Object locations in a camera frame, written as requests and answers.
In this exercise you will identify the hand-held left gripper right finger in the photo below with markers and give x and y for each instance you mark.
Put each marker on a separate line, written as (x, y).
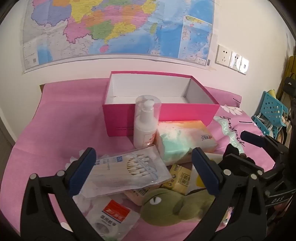
(205, 171)

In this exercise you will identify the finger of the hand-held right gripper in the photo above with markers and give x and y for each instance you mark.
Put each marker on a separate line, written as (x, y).
(253, 138)
(233, 160)

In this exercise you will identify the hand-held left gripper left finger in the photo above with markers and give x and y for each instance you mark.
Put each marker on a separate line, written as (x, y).
(82, 171)

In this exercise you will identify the yellow tissue pack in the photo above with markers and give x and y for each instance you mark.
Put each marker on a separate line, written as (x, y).
(178, 179)

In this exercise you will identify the white gauze packet red label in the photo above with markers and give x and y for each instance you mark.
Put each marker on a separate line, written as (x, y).
(111, 217)

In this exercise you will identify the green plush toy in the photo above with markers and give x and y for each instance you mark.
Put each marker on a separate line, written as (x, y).
(161, 208)

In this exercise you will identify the pink cardboard box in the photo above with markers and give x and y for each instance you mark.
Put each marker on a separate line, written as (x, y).
(120, 120)

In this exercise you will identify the small white yellow carton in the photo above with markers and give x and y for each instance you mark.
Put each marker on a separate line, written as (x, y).
(196, 182)

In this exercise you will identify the pastel tissue pack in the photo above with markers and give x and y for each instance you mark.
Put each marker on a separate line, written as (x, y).
(180, 143)

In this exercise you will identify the blue perforated plastic rack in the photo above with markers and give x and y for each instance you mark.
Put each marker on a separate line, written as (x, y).
(270, 104)

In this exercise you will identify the cotton swab bag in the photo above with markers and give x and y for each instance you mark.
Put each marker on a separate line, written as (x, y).
(129, 171)

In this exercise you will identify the pink daisy print blanket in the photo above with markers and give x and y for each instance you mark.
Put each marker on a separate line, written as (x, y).
(57, 115)

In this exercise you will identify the small peach packet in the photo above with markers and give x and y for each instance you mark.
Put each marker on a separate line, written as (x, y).
(137, 195)

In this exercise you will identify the white lotion pump bottle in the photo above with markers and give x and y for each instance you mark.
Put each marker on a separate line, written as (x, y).
(144, 129)

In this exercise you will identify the yellow hanging cloth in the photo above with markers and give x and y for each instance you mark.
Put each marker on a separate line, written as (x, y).
(291, 67)

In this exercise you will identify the white wall socket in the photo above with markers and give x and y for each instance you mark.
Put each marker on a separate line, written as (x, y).
(223, 55)

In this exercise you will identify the colourful wall map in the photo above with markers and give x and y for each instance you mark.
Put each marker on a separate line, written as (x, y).
(115, 27)

